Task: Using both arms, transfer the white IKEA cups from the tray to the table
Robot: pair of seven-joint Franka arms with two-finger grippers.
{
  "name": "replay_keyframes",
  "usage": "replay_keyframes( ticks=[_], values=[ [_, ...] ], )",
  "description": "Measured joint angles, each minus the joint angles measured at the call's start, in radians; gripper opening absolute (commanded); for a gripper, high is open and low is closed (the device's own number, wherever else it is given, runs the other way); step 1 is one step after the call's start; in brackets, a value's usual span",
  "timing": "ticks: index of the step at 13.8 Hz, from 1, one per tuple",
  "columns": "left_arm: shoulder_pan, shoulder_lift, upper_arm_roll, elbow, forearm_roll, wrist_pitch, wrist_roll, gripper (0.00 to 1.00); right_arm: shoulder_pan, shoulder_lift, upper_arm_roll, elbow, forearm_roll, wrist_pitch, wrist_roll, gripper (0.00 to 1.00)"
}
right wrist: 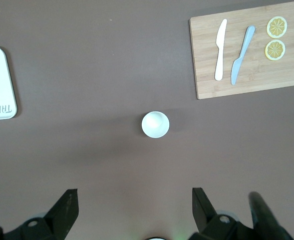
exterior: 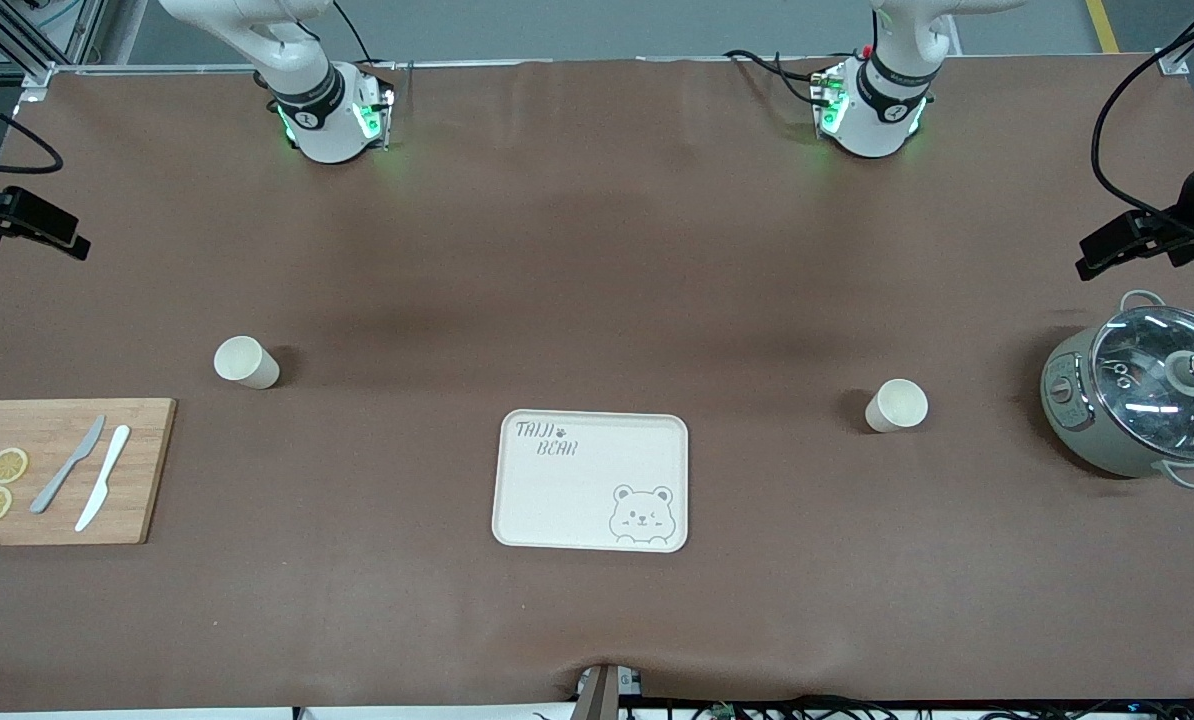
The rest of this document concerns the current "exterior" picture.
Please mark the white plastic cup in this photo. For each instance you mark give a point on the white plastic cup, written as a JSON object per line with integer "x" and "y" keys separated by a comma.
{"x": 247, "y": 362}
{"x": 895, "y": 406}

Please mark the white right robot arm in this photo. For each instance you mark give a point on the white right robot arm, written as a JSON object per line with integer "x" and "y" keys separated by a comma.
{"x": 307, "y": 110}

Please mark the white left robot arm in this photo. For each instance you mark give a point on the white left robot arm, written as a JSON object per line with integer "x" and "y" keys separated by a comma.
{"x": 882, "y": 110}

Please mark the glass pot lid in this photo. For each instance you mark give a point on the glass pot lid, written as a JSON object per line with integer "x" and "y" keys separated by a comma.
{"x": 1147, "y": 370}

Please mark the grey plastic knife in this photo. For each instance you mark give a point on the grey plastic knife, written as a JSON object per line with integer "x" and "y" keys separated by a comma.
{"x": 65, "y": 468}

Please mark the white plastic knife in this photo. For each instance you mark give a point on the white plastic knife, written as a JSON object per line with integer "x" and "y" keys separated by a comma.
{"x": 105, "y": 475}

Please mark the wooden cutting board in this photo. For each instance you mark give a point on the wooden cutting board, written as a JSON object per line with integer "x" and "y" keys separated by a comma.
{"x": 147, "y": 480}

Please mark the brown table mat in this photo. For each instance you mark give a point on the brown table mat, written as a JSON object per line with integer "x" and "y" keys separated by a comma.
{"x": 597, "y": 250}

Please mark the cream bear print tray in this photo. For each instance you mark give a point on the cream bear print tray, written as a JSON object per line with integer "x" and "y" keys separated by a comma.
{"x": 577, "y": 500}

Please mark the camera stand at table edge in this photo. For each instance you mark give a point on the camera stand at table edge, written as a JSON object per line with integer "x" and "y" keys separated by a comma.
{"x": 605, "y": 692}

